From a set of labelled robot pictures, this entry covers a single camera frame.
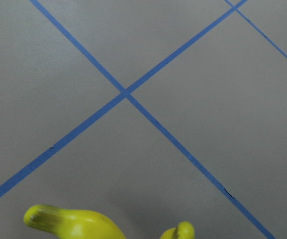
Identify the deep yellow banana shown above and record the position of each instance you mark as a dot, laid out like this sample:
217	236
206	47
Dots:
184	230

